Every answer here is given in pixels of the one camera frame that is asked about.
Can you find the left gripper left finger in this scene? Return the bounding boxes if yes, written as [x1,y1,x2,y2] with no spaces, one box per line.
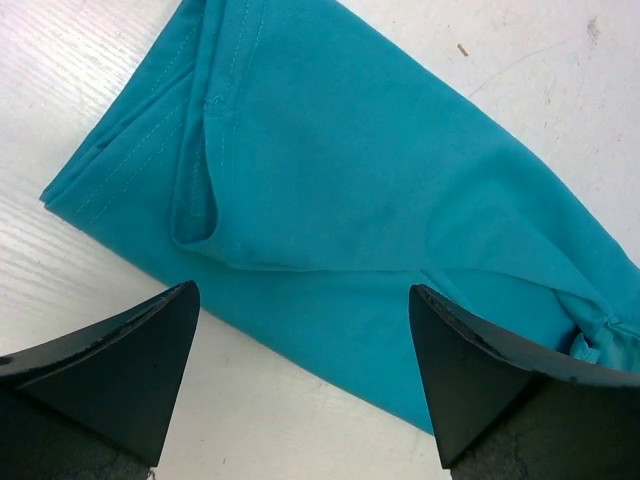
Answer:
[1,281,200,479]

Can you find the teal t-shirt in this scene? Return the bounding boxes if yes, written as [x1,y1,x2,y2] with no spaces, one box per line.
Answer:
[41,1,639,431]

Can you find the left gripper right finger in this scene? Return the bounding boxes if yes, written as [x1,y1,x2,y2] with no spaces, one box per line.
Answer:
[409,285,639,479]

